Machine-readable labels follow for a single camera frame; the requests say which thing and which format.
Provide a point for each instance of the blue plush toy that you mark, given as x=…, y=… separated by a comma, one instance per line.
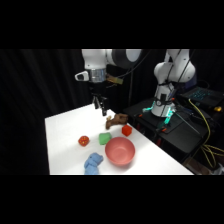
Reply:
x=93, y=163

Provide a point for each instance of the small yellow object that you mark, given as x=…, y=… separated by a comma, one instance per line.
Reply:
x=217, y=108

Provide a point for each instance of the red cube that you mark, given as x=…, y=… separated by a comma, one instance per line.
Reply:
x=126, y=130

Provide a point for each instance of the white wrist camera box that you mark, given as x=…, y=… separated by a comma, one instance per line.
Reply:
x=81, y=76

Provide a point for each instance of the brown plush toy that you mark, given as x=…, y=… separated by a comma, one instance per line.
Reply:
x=116, y=120

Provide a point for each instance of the pink bowl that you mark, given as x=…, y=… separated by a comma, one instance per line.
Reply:
x=120, y=151

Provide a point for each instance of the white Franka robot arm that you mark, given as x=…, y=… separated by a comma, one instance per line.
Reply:
x=96, y=60

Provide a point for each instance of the black laptop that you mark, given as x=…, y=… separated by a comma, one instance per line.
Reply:
x=203, y=95

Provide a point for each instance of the black robot stand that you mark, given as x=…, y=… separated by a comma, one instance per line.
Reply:
x=180, y=133

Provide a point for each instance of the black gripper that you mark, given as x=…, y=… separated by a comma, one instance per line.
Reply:
x=98, y=88

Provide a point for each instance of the tan camera mount bracket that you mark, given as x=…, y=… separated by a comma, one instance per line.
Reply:
x=114, y=79

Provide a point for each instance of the orange stand clamp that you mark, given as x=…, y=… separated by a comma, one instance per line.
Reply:
x=162, y=129
x=140, y=115

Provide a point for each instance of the green block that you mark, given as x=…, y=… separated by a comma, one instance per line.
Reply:
x=105, y=138

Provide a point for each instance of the red ball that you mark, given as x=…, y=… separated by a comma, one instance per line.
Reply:
x=83, y=140

